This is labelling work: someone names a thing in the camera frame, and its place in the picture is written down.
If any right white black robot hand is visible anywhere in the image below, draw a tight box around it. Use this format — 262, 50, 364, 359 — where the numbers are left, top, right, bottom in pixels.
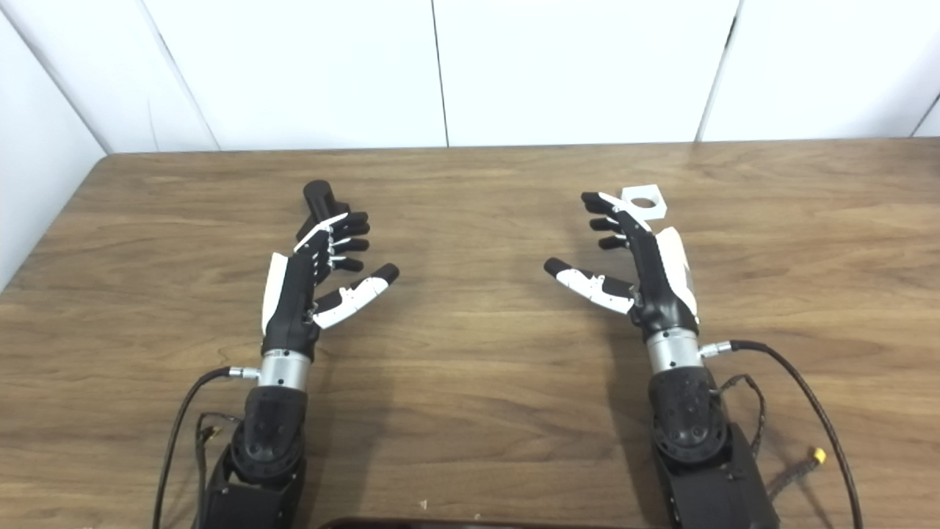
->
543, 191, 701, 346

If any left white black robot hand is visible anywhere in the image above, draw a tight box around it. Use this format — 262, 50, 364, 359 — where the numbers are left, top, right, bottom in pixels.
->
261, 212, 401, 361

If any white square piece with hole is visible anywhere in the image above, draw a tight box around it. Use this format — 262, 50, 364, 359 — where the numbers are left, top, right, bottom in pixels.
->
621, 185, 668, 221

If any black peg with base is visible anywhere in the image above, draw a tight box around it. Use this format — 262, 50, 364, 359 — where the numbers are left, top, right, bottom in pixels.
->
296, 180, 352, 242

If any thick black right wrist cable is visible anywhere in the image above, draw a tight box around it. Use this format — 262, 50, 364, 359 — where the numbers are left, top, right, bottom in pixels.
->
698, 339, 864, 529

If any thick black wrist cable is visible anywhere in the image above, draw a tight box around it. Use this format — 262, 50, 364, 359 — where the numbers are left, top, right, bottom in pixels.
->
698, 339, 864, 529
152, 366, 261, 529

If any thick black left wrist cable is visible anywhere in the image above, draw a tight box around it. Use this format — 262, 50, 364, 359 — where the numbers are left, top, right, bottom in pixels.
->
152, 366, 261, 529

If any thin left arm wire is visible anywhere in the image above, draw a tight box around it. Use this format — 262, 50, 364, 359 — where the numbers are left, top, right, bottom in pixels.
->
194, 411, 243, 515

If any thin braided right arm wire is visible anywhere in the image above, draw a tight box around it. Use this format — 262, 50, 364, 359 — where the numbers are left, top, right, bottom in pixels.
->
712, 373, 827, 500

